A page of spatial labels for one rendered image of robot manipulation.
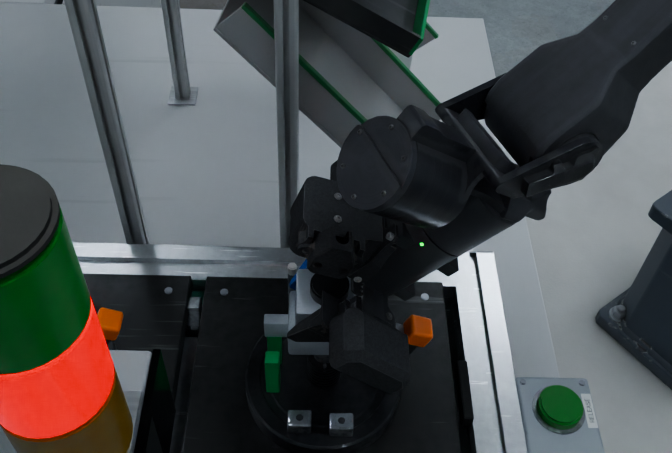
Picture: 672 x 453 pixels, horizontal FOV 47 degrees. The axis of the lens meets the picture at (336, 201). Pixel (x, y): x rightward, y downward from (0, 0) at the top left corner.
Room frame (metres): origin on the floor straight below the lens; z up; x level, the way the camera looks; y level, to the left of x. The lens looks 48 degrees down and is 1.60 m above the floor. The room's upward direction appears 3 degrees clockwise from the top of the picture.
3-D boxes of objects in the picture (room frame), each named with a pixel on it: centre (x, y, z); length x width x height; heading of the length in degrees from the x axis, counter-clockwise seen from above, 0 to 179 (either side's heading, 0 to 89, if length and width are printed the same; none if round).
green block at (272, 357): (0.33, 0.05, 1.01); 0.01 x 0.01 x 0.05; 2
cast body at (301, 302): (0.35, 0.01, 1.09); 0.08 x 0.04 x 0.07; 93
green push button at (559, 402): (0.34, -0.21, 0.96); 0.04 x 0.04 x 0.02
